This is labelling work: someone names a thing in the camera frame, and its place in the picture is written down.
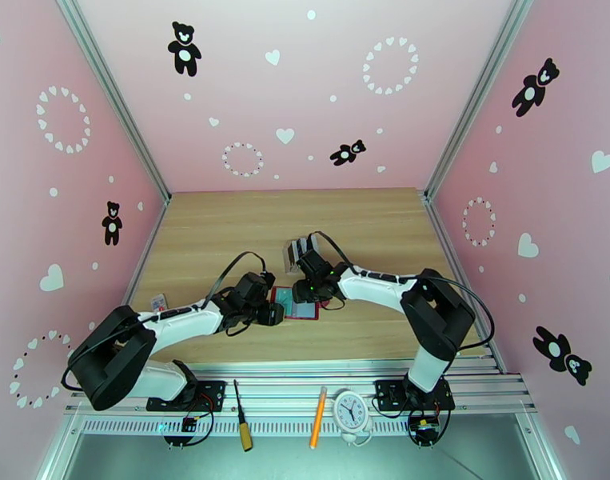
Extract perforated metal cable tray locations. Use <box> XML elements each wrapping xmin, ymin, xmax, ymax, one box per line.
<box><xmin>79</xmin><ymin>417</ymin><xmax>421</xmax><ymax>438</ymax></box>

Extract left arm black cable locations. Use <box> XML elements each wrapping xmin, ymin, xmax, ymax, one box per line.
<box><xmin>201</xmin><ymin>250</ymin><xmax>268</xmax><ymax>310</ymax></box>

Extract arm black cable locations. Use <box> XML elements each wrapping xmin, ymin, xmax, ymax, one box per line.
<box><xmin>201</xmin><ymin>250</ymin><xmax>268</xmax><ymax>310</ymax></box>
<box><xmin>304</xmin><ymin>230</ymin><xmax>496</xmax><ymax>354</ymax></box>

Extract orange pen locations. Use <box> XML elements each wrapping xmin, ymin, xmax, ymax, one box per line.
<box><xmin>309</xmin><ymin>386</ymin><xmax>329</xmax><ymax>450</ymax></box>

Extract red leather card holder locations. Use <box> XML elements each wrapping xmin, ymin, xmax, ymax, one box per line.
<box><xmin>269</xmin><ymin>285</ymin><xmax>332</xmax><ymax>323</ymax></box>

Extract circuit board with yellow connector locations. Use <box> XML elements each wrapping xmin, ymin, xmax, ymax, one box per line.
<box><xmin>408</xmin><ymin>413</ymin><xmax>443</xmax><ymax>447</ymax></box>

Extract aluminium frame post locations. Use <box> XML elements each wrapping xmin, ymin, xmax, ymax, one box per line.
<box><xmin>54</xmin><ymin>0</ymin><xmax>172</xmax><ymax>205</ymax></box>
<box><xmin>423</xmin><ymin>0</ymin><xmax>538</xmax><ymax>200</ymax></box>

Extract aluminium front rail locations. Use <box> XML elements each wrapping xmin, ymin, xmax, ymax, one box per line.
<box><xmin>64</xmin><ymin>358</ymin><xmax>538</xmax><ymax>417</ymax></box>

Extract clear acrylic card stand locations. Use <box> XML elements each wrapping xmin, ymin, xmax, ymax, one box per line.
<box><xmin>282</xmin><ymin>236</ymin><xmax>317</xmax><ymax>276</ymax></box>

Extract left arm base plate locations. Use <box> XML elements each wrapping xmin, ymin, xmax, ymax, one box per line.
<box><xmin>146</xmin><ymin>379</ymin><xmax>227</xmax><ymax>413</ymax></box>

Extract yellow handled screwdriver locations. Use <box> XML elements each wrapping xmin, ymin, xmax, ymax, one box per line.
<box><xmin>233</xmin><ymin>379</ymin><xmax>254</xmax><ymax>453</ymax></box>

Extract white alarm clock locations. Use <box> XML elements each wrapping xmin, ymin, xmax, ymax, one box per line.
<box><xmin>332</xmin><ymin>388</ymin><xmax>374</xmax><ymax>446</ymax></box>

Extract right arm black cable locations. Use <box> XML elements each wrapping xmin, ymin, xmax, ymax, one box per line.
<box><xmin>304</xmin><ymin>230</ymin><xmax>496</xmax><ymax>354</ymax></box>

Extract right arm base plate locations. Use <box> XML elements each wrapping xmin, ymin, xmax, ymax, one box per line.
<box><xmin>374</xmin><ymin>378</ymin><xmax>457</xmax><ymax>412</ymax></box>

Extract black bear wall sticker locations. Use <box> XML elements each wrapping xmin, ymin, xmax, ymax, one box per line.
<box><xmin>166</xmin><ymin>21</ymin><xmax>203</xmax><ymax>78</ymax></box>
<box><xmin>510</xmin><ymin>57</ymin><xmax>561</xmax><ymax>118</ymax></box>
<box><xmin>329</xmin><ymin>138</ymin><xmax>368</xmax><ymax>168</ymax></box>
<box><xmin>532</xmin><ymin>326</ymin><xmax>593</xmax><ymax>387</ymax></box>
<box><xmin>101</xmin><ymin>201</ymin><xmax>124</xmax><ymax>247</ymax></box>

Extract aluminium table side rail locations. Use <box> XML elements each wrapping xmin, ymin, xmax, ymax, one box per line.
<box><xmin>424</xmin><ymin>193</ymin><xmax>507</xmax><ymax>374</ymax></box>
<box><xmin>104</xmin><ymin>195</ymin><xmax>172</xmax><ymax>345</ymax></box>

